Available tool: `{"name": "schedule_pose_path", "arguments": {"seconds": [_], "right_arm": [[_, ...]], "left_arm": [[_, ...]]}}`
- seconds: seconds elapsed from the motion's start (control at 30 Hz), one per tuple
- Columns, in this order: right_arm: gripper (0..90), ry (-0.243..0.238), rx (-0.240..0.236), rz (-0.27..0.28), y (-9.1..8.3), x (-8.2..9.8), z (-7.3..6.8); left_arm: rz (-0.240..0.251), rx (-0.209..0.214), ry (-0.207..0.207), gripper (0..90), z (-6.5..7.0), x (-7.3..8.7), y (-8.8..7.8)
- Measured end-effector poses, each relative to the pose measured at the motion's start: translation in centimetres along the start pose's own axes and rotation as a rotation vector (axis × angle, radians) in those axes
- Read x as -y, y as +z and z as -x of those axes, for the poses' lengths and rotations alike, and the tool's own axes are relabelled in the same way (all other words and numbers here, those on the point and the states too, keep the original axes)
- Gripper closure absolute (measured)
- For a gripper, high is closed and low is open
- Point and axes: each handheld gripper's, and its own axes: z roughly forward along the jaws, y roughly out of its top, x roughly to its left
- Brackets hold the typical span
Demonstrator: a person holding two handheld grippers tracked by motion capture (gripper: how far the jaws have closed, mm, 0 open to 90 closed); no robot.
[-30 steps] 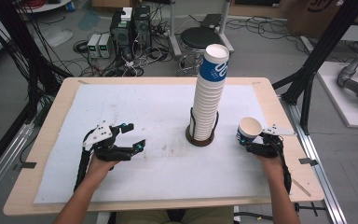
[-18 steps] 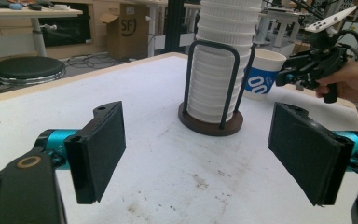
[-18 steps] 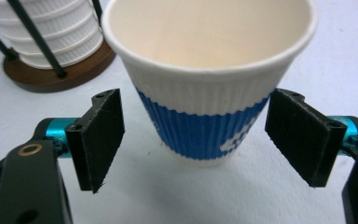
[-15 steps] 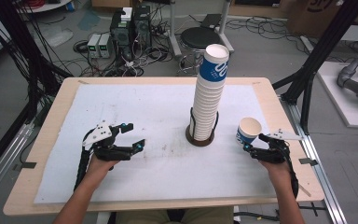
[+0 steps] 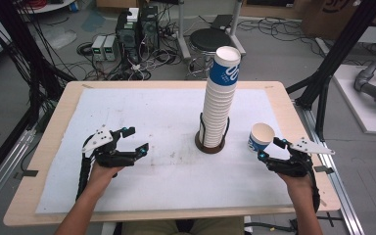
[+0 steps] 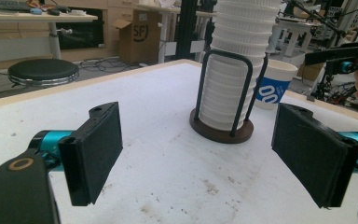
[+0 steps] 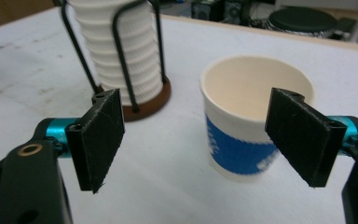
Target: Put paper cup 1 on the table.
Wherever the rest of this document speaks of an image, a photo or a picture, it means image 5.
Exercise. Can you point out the blue sleeved paper cup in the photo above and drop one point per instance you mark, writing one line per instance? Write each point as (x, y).
(259, 137)

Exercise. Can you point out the person's khaki trousers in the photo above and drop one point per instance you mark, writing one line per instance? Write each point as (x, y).
(143, 227)

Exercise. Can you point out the grey power supply unit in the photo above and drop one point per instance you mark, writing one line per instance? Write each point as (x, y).
(98, 47)
(110, 48)

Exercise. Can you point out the aluminium rail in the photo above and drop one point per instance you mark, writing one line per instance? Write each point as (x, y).
(339, 192)
(3, 173)

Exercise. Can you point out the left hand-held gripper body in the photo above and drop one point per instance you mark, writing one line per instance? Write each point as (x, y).
(98, 138)

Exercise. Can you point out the brown cardboard box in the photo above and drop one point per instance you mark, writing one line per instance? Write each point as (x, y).
(326, 18)

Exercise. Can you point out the white floor platform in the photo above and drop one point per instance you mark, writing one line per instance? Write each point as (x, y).
(362, 107)

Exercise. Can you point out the black metal frame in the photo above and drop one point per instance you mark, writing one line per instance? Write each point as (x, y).
(19, 49)
(339, 52)

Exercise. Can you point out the black round stool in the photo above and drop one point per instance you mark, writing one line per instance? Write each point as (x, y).
(205, 39)

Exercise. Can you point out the person's right hand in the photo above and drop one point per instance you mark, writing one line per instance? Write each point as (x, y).
(298, 184)

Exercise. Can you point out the black cup holder base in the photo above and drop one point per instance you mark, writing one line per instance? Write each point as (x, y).
(210, 149)

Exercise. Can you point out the white metal stand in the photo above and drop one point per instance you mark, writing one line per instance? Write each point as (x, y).
(182, 42)

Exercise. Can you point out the white table mat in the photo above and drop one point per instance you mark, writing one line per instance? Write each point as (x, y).
(176, 176)

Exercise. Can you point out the person's left hand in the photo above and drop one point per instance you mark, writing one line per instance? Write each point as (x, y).
(103, 178)

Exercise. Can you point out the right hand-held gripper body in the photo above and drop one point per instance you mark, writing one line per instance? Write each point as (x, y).
(306, 147)

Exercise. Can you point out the stack of white paper cups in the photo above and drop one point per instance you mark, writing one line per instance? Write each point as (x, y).
(220, 104)

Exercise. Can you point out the black computer tower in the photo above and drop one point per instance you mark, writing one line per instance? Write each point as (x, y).
(150, 27)
(127, 36)

